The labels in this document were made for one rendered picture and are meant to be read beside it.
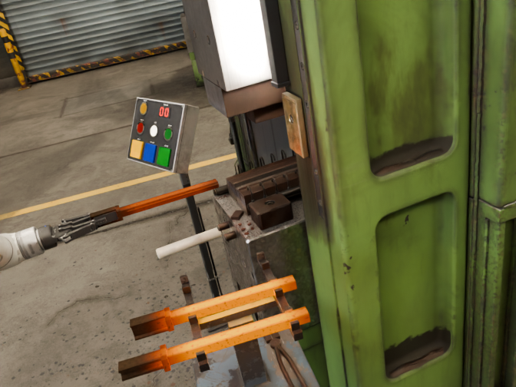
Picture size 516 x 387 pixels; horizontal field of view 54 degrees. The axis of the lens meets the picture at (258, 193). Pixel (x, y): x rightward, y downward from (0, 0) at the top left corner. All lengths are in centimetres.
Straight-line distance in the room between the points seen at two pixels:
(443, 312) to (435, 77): 83
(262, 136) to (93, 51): 792
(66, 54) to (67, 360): 745
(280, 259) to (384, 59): 72
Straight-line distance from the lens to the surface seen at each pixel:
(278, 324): 112
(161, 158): 211
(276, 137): 195
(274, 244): 163
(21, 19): 974
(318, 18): 119
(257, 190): 170
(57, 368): 286
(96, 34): 965
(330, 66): 121
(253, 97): 158
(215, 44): 147
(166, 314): 122
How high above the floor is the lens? 177
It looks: 28 degrees down
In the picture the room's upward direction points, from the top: 11 degrees counter-clockwise
